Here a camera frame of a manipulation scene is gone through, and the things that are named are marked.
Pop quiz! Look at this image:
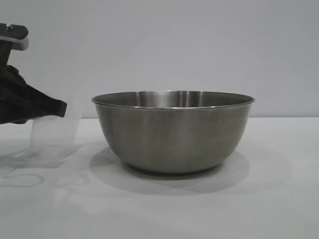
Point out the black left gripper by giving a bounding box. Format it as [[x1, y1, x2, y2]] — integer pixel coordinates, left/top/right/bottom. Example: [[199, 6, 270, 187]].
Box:
[[0, 42, 68, 125]]

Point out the clear plastic measuring cup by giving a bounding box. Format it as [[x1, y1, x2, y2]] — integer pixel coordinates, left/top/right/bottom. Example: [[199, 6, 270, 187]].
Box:
[[29, 98, 87, 150]]

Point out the stainless steel mixing bowl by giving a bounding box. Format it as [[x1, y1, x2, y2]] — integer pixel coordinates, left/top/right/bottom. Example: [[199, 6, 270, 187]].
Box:
[[91, 90, 256, 174]]

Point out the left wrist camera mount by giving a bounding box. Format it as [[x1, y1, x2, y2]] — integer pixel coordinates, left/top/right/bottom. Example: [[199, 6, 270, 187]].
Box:
[[0, 22, 29, 52]]

